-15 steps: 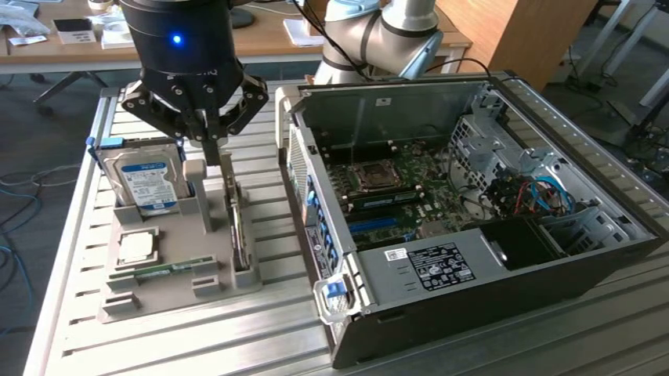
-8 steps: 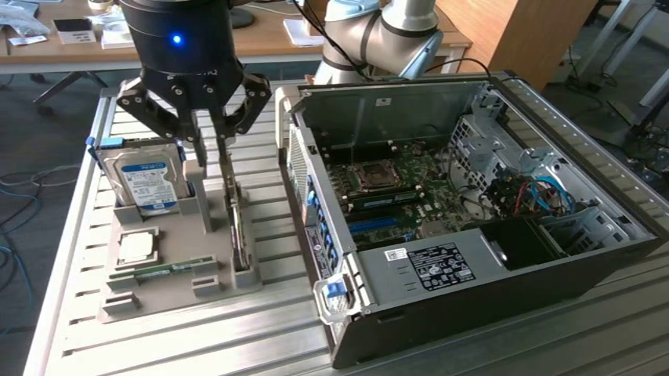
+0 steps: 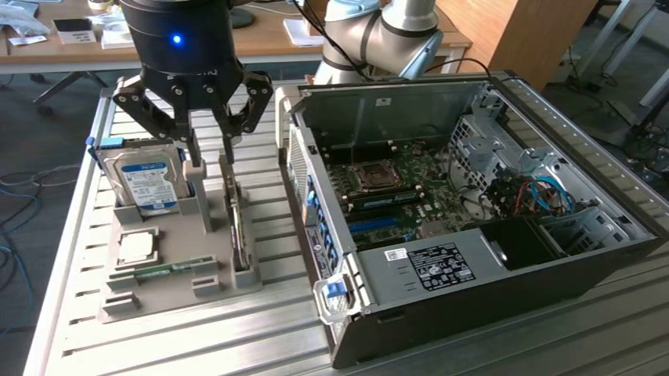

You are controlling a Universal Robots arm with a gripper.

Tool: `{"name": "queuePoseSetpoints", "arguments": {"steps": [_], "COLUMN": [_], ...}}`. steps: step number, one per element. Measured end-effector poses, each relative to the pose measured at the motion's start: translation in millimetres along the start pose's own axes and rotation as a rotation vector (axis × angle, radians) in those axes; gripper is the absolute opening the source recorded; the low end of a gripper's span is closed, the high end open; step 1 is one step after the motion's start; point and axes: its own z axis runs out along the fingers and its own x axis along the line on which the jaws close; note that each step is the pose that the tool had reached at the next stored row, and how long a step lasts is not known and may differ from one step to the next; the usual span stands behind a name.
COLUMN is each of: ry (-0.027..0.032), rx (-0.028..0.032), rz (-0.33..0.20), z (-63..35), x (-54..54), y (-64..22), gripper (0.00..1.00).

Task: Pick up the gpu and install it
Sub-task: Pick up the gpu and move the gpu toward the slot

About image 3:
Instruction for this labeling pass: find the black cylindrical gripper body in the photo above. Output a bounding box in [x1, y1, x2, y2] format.
[117, 0, 245, 111]

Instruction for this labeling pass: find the flat white box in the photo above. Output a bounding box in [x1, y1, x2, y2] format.
[99, 19, 137, 51]

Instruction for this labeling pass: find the wooden desk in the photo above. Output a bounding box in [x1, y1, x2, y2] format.
[0, 0, 474, 76]

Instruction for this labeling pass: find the black monitor stand base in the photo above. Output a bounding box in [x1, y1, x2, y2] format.
[228, 6, 257, 30]

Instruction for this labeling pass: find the hard disk with blue label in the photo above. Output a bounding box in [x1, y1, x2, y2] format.
[84, 136, 193, 217]

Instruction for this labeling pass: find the white box with black top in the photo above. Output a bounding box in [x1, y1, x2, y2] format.
[52, 17, 97, 45]

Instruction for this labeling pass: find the CPU socket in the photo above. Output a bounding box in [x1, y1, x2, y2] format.
[354, 160, 404, 193]

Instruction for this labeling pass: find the upright hard drive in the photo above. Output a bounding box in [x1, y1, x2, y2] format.
[217, 154, 252, 273]

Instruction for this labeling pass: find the clear plastic bag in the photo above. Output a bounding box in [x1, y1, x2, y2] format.
[0, 2, 52, 37]

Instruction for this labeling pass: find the silver CPU chip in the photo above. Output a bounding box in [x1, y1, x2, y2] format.
[116, 232, 156, 266]

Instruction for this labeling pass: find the installed RAM stick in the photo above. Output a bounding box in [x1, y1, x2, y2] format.
[348, 190, 420, 209]

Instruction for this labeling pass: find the blue expansion slot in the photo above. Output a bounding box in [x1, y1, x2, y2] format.
[346, 216, 402, 237]

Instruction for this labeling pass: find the green RAM stick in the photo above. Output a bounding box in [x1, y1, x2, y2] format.
[132, 255, 216, 278]

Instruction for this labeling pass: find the green motherboard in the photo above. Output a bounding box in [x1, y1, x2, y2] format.
[322, 143, 484, 251]

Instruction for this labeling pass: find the grey parts rack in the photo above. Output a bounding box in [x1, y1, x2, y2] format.
[96, 153, 263, 324]

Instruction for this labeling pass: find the metal disk bay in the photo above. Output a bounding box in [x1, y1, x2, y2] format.
[447, 114, 524, 186]

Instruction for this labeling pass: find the blue case latch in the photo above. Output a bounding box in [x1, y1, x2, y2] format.
[323, 279, 344, 306]

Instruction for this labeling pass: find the grey power supply unit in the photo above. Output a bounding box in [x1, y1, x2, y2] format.
[356, 228, 507, 303]

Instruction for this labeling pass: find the wooden cabinet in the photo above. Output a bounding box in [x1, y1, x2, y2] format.
[435, 0, 598, 92]

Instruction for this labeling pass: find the open black PC case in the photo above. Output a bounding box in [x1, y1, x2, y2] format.
[273, 70, 667, 370]

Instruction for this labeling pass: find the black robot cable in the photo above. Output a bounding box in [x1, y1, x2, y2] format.
[289, 0, 495, 81]

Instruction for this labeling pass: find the blue floor cable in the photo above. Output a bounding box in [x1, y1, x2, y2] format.
[0, 183, 41, 338]

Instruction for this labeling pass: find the red wire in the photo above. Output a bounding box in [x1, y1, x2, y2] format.
[512, 180, 539, 215]

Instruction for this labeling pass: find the blue wire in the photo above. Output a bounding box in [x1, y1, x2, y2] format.
[527, 176, 577, 215]

